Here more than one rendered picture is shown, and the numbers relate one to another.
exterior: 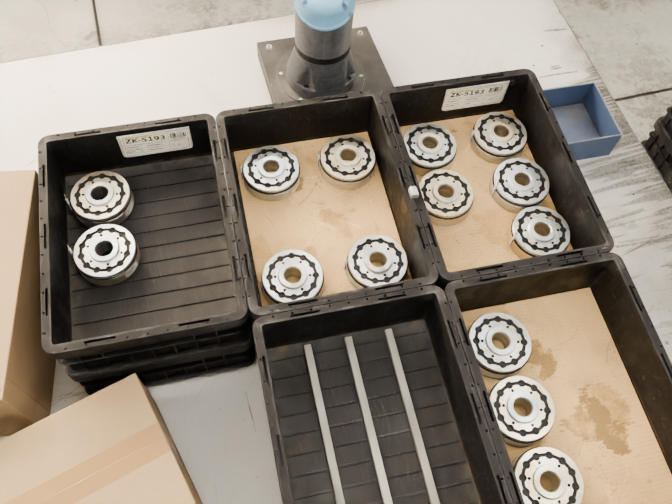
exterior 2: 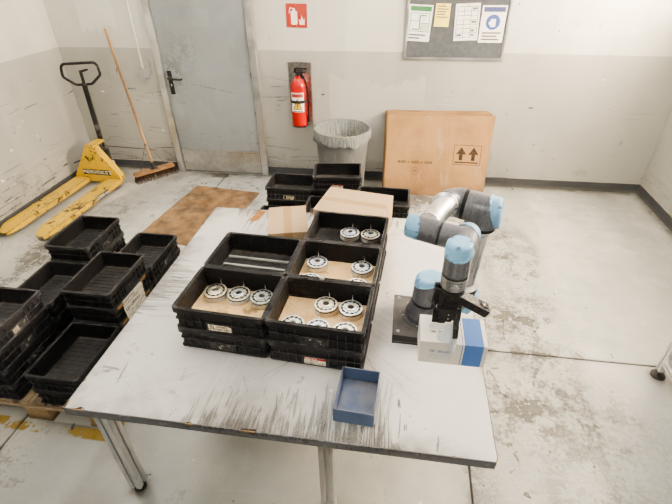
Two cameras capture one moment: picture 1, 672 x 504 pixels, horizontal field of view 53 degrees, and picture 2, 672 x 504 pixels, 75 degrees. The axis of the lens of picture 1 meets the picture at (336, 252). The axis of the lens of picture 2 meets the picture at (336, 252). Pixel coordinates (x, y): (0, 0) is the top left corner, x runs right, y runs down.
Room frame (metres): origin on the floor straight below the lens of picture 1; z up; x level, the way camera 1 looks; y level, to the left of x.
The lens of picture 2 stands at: (1.44, -1.42, 2.12)
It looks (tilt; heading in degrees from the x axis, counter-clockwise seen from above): 34 degrees down; 119
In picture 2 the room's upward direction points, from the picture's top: 1 degrees counter-clockwise
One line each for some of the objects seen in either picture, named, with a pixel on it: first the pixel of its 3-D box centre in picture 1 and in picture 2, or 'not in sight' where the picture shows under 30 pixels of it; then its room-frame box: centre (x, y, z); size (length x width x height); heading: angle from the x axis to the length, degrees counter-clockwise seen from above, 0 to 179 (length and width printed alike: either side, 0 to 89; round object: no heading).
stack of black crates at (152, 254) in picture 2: not in sight; (149, 269); (-0.89, 0.09, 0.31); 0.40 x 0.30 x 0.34; 111
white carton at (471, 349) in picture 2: not in sight; (450, 340); (1.26, -0.38, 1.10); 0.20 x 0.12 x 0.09; 21
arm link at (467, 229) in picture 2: not in sight; (459, 239); (1.22, -0.29, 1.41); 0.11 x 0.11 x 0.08; 3
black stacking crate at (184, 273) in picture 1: (144, 240); (347, 237); (0.53, 0.32, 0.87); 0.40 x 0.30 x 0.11; 17
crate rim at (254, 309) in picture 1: (320, 195); (336, 262); (0.62, 0.03, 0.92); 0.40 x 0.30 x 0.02; 17
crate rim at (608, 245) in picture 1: (489, 168); (321, 304); (0.71, -0.25, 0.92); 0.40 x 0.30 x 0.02; 17
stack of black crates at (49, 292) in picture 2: not in sight; (59, 302); (-1.13, -0.43, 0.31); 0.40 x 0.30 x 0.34; 111
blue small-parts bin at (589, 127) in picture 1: (560, 124); (357, 395); (0.98, -0.46, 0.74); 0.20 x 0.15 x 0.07; 108
